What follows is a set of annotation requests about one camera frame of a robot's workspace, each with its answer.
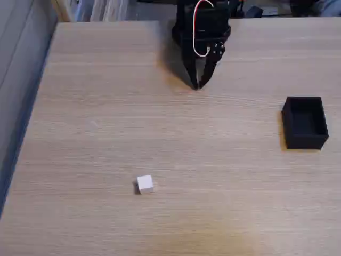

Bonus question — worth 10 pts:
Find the white cube block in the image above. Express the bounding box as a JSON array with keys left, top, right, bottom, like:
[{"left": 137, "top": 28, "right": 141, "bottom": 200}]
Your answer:
[{"left": 136, "top": 174, "right": 155, "bottom": 195}]

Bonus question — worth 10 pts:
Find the black open box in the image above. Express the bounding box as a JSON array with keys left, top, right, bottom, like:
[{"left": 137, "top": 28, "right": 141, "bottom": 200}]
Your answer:
[{"left": 281, "top": 96, "right": 330, "bottom": 150}]

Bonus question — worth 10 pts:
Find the black orange clamp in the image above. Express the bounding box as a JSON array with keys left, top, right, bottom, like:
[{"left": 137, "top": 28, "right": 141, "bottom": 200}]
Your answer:
[{"left": 229, "top": 0, "right": 245, "bottom": 19}]

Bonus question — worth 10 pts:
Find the dark blue object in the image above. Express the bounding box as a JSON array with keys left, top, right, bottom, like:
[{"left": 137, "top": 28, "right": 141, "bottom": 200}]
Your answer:
[{"left": 245, "top": 6, "right": 264, "bottom": 19}]

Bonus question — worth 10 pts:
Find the blue cloth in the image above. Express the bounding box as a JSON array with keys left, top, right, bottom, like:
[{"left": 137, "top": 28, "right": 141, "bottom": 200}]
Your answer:
[{"left": 318, "top": 0, "right": 341, "bottom": 17}]

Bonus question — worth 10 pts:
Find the light wooden plank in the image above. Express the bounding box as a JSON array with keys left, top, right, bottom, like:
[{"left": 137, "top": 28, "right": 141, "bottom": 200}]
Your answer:
[{"left": 50, "top": 0, "right": 74, "bottom": 23}]

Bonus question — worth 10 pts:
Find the red white gripper cable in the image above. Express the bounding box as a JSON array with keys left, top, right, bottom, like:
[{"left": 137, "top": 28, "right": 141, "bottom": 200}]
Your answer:
[{"left": 192, "top": 0, "right": 215, "bottom": 58}]

